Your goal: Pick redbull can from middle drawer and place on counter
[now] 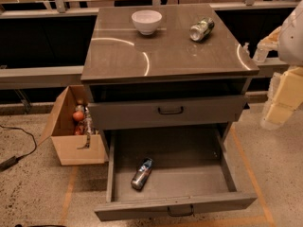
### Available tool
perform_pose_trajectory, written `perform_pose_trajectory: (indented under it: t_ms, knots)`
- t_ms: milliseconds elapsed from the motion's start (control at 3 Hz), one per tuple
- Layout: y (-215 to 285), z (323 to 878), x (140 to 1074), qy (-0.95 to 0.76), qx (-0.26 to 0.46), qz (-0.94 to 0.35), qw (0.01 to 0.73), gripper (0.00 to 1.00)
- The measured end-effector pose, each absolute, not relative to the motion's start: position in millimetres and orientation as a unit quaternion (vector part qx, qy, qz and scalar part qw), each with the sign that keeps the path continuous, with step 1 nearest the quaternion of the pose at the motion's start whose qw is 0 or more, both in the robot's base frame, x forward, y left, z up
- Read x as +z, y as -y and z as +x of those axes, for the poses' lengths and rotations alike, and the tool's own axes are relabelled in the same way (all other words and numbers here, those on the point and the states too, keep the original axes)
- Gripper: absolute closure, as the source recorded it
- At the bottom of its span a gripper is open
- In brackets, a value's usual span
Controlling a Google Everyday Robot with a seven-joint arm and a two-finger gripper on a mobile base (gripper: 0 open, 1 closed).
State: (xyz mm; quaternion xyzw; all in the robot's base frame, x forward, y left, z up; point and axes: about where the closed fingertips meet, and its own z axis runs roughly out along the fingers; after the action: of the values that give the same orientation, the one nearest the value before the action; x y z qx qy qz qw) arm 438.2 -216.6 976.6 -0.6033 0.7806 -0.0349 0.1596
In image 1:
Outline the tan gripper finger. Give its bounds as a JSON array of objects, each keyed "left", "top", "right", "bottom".
[{"left": 260, "top": 101, "right": 294, "bottom": 131}]

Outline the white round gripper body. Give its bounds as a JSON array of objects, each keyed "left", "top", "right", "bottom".
[{"left": 268, "top": 66, "right": 303, "bottom": 111}]

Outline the blue silver redbull can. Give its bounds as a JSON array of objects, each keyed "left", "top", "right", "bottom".
[{"left": 131, "top": 158, "right": 153, "bottom": 190}]

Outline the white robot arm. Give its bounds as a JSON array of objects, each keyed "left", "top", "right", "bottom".
[{"left": 253, "top": 1, "right": 303, "bottom": 130}]

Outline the closed grey top drawer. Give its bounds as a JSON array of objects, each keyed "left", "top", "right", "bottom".
[{"left": 89, "top": 96, "right": 245, "bottom": 130}]

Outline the green silver soda can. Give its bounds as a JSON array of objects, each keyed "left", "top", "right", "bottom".
[{"left": 189, "top": 17, "right": 215, "bottom": 42}]

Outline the grey cabinet with counter top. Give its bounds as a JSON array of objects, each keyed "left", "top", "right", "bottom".
[{"left": 81, "top": 5, "right": 258, "bottom": 148}]

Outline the open grey middle drawer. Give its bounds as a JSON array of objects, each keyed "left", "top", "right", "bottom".
[{"left": 95, "top": 125, "right": 257, "bottom": 221}]

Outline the clear soap pump bottle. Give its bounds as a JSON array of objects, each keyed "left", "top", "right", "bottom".
[{"left": 253, "top": 42, "right": 270, "bottom": 62}]

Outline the small clear pump bottle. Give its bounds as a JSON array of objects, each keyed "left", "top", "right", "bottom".
[{"left": 243, "top": 43, "right": 250, "bottom": 56}]

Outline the white ceramic bowl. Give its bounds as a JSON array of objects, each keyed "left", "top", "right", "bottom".
[{"left": 132, "top": 10, "right": 162, "bottom": 35}]

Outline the red apple in box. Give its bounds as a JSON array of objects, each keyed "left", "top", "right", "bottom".
[{"left": 73, "top": 111, "right": 84, "bottom": 122}]

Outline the open cardboard box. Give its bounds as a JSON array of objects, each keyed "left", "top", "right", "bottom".
[{"left": 39, "top": 85, "right": 108, "bottom": 166}]

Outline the black power cable with adapter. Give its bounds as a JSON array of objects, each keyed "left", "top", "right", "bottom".
[{"left": 0, "top": 124, "right": 38, "bottom": 172}]

